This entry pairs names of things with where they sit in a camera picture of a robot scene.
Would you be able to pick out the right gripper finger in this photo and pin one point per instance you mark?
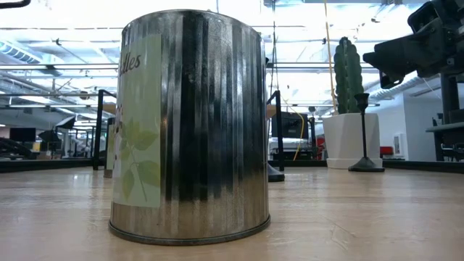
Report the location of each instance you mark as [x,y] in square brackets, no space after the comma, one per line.
[389,82]
[395,56]

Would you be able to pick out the tall black candlestick holder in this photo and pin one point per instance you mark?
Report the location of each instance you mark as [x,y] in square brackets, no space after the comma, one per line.
[365,165]

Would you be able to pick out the silver labelled candle tin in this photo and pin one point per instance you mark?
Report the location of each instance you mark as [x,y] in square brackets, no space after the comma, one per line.
[203,127]

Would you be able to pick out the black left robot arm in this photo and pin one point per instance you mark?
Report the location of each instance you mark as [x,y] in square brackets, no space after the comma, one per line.
[14,5]

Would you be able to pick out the green cactus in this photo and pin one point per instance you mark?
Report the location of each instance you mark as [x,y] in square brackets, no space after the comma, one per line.
[348,79]

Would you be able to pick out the black monitor stand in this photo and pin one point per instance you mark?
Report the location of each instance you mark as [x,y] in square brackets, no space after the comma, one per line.
[449,101]

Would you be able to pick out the white hexagonal planter pot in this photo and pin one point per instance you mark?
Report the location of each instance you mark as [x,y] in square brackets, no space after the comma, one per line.
[344,141]

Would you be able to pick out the grey desk cart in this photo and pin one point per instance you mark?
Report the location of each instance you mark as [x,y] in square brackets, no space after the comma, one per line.
[449,127]

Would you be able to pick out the black computer case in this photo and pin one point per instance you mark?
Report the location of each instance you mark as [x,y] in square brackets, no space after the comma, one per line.
[290,125]

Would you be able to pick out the black studio lamp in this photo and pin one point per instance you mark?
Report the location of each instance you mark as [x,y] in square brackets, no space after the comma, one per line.
[67,123]
[49,136]

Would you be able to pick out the black distant monitor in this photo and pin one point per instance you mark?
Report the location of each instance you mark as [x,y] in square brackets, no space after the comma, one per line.
[21,135]

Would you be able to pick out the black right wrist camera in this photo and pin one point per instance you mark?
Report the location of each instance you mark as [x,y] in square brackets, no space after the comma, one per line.
[422,18]

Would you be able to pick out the white wall frame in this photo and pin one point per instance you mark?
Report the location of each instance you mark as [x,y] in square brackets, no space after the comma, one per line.
[398,145]

